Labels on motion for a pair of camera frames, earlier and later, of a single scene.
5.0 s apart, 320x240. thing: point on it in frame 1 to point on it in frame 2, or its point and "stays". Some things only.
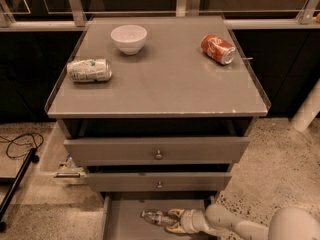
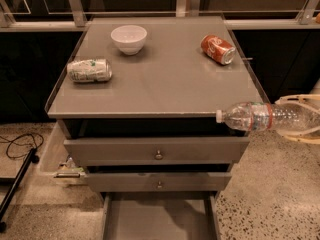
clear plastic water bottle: [159, 217] to [259, 116]
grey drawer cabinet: [156, 110] stays
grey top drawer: [160, 151] stays
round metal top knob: [158, 156] stays
